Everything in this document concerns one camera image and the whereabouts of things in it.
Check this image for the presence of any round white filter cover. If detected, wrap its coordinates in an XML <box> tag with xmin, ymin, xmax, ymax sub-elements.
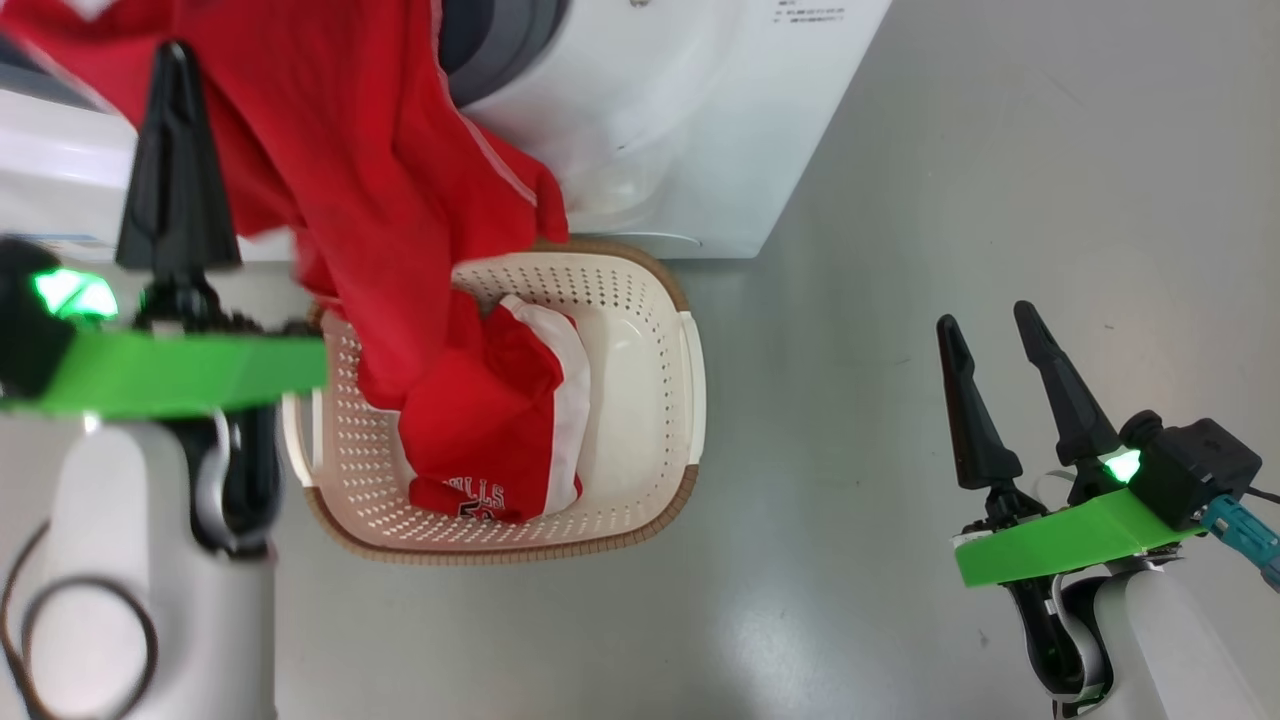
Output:
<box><xmin>590</xmin><ymin>231</ymin><xmax>693</xmax><ymax>256</ymax></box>

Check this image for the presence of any cream laundry basket brown rim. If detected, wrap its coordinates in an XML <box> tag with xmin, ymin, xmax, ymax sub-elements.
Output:
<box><xmin>280</xmin><ymin>238</ymin><xmax>708</xmax><ymax>565</ymax></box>

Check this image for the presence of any grey rubber door gasket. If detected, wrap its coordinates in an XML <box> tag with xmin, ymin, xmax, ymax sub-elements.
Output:
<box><xmin>437</xmin><ymin>0</ymin><xmax>572</xmax><ymax>110</ymax></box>

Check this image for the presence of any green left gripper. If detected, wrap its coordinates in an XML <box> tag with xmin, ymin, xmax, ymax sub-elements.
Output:
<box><xmin>0</xmin><ymin>40</ymin><xmax>330</xmax><ymax>558</ymax></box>

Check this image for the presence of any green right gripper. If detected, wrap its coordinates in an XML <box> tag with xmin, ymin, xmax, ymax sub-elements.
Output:
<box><xmin>936</xmin><ymin>300</ymin><xmax>1202</xmax><ymax>717</ymax></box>

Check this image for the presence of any white front-load washing machine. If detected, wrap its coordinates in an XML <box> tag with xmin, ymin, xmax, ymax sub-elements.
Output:
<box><xmin>0</xmin><ymin>0</ymin><xmax>893</xmax><ymax>264</ymax></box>

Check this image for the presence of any red and white jersey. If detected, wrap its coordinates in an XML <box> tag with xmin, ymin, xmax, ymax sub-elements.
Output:
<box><xmin>0</xmin><ymin>0</ymin><xmax>594</xmax><ymax>527</ymax></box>

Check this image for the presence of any right camera cable teal plug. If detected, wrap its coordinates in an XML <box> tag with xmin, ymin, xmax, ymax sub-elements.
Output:
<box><xmin>1200</xmin><ymin>485</ymin><xmax>1280</xmax><ymax>593</ymax></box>

